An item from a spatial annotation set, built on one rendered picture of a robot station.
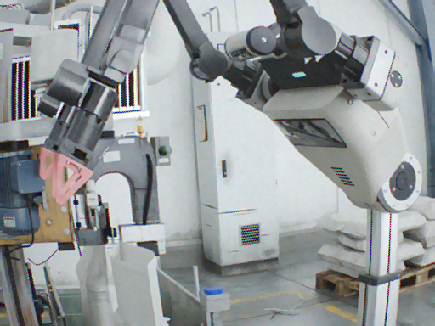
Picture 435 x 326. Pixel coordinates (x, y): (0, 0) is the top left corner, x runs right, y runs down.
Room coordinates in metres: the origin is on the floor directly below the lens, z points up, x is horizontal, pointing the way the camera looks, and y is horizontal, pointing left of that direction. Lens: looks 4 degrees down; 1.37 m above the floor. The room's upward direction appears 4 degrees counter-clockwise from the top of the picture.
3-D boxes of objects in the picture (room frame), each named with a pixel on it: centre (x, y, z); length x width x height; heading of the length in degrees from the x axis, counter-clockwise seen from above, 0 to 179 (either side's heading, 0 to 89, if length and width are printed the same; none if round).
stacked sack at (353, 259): (4.45, -1.21, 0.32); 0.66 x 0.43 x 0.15; 110
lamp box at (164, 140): (2.07, 0.17, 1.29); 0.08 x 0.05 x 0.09; 18
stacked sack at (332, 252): (4.82, -1.08, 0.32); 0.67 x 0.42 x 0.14; 112
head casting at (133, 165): (2.13, 0.35, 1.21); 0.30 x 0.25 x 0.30; 18
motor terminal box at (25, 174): (1.68, 0.54, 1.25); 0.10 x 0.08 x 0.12; 133
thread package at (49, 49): (1.81, 0.47, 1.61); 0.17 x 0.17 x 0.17
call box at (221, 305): (1.97, 0.04, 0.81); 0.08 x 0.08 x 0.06; 18
